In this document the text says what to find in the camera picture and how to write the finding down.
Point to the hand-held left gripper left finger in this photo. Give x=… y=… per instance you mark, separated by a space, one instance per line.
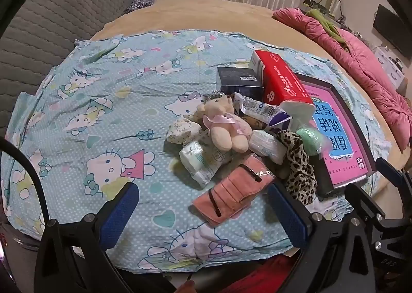
x=120 y=215

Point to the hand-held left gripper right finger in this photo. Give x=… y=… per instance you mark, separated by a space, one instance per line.
x=289 y=215

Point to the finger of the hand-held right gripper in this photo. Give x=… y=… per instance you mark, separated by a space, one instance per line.
x=363 y=203
x=388 y=166

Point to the dark shallow tray box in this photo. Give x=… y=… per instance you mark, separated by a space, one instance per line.
x=322 y=180

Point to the leopard print scrunchie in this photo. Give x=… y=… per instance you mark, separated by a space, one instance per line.
x=299 y=164

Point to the pink face mask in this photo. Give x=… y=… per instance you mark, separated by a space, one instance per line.
x=231 y=190

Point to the green printed tissue pack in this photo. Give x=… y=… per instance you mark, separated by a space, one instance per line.
x=267 y=146
x=199 y=161

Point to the green ball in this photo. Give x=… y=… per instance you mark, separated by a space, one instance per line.
x=309 y=138

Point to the beige item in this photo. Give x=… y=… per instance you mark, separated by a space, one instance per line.
x=254 y=122

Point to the white floral scrunchie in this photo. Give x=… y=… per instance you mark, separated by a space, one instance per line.
x=183 y=130

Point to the teddy bear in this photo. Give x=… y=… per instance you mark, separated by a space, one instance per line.
x=222 y=129

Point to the white and blue plastic packet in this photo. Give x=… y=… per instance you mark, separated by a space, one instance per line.
x=257 y=108

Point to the red clothing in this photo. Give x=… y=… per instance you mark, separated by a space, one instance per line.
x=257 y=275

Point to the pink book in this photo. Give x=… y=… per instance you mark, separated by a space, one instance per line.
x=322 y=96

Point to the white drawer cabinet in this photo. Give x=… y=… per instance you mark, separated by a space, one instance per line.
x=386 y=64

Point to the pink quilt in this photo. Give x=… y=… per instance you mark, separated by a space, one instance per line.
x=363 y=64

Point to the cat printed blue blanket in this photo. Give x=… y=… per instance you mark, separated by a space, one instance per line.
x=96 y=103

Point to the red tissue pack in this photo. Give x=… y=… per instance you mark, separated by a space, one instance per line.
x=280 y=80

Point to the black monitor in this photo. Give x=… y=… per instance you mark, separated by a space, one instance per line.
x=389 y=29

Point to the dark cardboard box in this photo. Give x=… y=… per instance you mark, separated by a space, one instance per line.
x=238 y=79

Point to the green garment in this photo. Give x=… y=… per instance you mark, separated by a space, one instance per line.
x=325 y=22

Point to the cluttered desk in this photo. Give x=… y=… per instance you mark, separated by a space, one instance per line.
x=317 y=4

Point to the grey quilted headboard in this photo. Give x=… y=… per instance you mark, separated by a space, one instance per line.
x=48 y=22

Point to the dark patterned cloth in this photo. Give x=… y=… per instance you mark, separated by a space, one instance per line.
x=138 y=5

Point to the beige bed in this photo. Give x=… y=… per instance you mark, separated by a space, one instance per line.
x=209 y=16

